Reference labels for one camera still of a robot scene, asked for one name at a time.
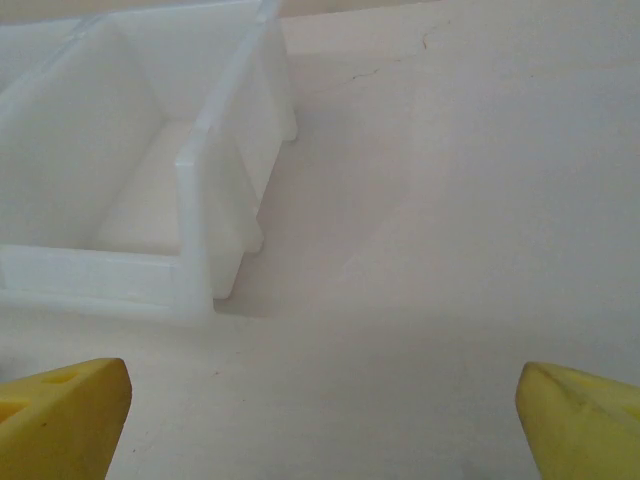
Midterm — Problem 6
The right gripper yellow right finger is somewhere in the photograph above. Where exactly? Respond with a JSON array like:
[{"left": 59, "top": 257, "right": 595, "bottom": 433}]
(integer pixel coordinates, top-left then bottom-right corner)
[{"left": 516, "top": 361, "right": 640, "bottom": 480}]

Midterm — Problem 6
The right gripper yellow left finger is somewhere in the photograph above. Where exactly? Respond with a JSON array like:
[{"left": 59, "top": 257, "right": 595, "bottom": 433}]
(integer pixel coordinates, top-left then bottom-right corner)
[{"left": 0, "top": 357, "right": 133, "bottom": 480}]

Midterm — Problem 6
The white compartment container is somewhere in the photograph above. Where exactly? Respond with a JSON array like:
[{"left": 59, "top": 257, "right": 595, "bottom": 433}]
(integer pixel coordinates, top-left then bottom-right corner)
[{"left": 0, "top": 0, "right": 301, "bottom": 327}]

